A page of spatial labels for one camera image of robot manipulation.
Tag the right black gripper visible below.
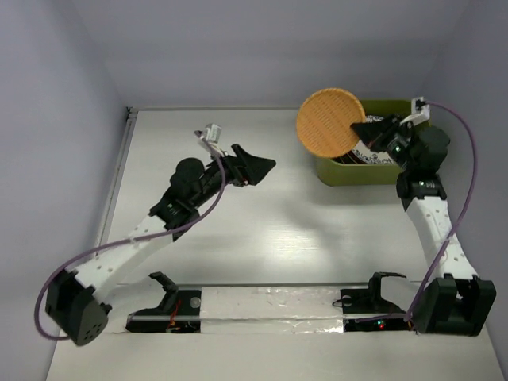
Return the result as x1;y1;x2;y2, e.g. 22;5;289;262
353;112;418;172

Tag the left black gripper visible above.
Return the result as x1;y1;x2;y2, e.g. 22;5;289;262
191;144;274;209

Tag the blue floral white plate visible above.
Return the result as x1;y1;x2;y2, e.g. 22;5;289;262
348;140;395;165

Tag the orange woven round plate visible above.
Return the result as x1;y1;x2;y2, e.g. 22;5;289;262
296;88;366;159

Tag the dark teal glazed plate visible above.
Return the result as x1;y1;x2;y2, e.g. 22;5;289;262
333;152;357;164

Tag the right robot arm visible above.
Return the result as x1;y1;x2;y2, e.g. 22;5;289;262
352;115;497;337

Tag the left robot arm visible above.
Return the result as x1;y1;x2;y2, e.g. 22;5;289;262
33;144;276;346

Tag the green plastic bin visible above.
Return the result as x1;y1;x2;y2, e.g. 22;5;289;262
314;99;411;187

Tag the silver foil covered bar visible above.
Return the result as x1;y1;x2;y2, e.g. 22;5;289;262
199;286;344;334

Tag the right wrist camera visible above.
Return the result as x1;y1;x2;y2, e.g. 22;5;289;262
400;97;430;126

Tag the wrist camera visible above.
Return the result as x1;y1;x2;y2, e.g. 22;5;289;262
194;123;223;156
400;97;430;126

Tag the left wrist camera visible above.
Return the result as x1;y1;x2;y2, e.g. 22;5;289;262
194;123;223;156

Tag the aluminium table edge rail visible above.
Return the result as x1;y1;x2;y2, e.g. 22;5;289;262
92;107;139;248

